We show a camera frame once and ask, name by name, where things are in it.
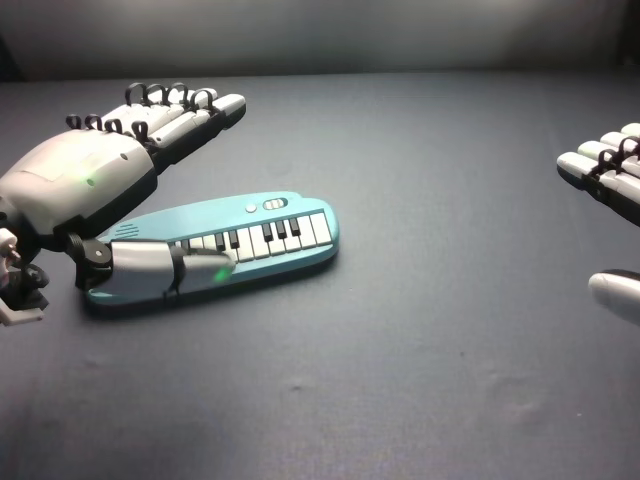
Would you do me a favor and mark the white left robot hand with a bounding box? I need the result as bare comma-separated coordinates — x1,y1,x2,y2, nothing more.
0,82,247,301

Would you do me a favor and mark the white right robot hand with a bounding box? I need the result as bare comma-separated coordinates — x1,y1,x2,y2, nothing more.
556,122,640,326

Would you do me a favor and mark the black wrist camera white bracket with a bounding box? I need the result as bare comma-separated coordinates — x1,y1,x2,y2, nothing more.
0,264,51,327

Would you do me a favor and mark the grey table cloth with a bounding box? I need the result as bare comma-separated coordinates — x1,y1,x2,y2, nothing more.
0,69,640,480

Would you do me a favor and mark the teal toy piano keyboard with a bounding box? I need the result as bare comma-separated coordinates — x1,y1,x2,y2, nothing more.
82,192,341,317

